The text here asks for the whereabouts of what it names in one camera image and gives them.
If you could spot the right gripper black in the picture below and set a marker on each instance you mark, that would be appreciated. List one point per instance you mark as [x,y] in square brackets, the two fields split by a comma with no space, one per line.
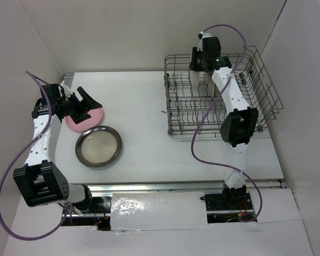
[193,64]

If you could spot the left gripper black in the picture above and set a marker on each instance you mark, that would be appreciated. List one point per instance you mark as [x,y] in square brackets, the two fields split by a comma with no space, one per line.
[87,103]

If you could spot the beige bowl blue rings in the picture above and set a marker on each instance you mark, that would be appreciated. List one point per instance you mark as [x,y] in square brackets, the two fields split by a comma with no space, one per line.
[194,80]

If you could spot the cream plate with tree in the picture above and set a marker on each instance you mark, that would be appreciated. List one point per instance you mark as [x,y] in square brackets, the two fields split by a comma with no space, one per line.
[210,86]

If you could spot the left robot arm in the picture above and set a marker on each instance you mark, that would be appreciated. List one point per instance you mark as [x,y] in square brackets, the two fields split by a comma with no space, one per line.
[39,180]

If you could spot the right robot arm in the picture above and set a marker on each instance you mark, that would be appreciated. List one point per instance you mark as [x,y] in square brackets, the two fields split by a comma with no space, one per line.
[239,124]

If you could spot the pink plate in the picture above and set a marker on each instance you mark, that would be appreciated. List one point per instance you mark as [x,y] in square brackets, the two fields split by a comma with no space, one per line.
[94,120]

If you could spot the brown rimmed cream plate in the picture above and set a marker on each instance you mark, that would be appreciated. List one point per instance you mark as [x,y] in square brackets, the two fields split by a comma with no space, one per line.
[98,146]

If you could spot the white sheet front cover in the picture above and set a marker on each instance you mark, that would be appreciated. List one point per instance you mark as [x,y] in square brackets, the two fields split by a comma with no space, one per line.
[157,211]

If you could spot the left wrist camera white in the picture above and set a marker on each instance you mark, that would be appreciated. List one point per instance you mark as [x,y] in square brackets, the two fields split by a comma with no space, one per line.
[65,91]

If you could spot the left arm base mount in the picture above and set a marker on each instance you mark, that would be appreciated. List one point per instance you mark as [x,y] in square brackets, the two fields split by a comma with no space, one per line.
[93,211]

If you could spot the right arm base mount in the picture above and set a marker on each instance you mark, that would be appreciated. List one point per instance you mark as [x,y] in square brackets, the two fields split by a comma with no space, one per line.
[231,205]

